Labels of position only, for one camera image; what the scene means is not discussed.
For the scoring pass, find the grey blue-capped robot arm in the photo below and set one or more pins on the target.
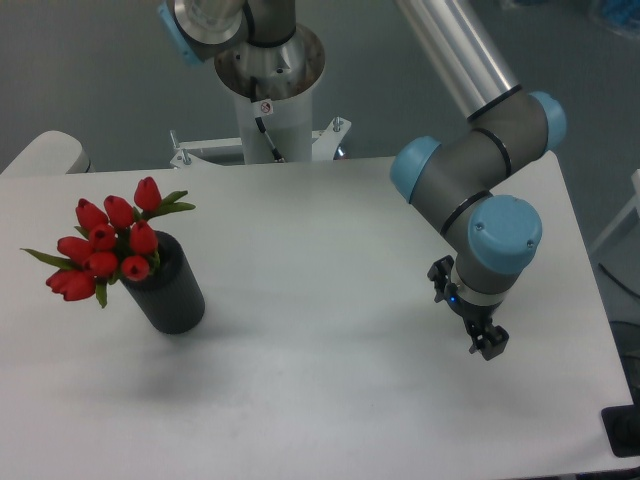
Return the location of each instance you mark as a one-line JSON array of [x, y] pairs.
[[493, 237]]

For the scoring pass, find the white frame at right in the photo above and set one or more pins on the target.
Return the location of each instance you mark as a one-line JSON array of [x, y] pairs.
[[621, 224]]

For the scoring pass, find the red tulip bouquet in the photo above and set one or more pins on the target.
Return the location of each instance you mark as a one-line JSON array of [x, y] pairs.
[[116, 243]]

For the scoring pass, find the white chair edge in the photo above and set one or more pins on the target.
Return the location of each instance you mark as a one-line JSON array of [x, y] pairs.
[[49, 154]]

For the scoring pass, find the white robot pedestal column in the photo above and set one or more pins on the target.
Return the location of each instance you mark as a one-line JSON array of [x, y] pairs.
[[272, 91]]

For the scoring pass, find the black box at table edge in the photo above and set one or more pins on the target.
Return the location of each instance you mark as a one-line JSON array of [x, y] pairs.
[[622, 428]]

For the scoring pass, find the blue objects in container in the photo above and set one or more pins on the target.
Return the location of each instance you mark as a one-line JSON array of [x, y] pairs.
[[619, 16]]

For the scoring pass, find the black ribbed cylindrical vase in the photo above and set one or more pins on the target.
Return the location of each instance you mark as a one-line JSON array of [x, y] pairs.
[[170, 298]]

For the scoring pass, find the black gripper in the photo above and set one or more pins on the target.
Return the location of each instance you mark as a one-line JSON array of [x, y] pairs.
[[488, 339]]

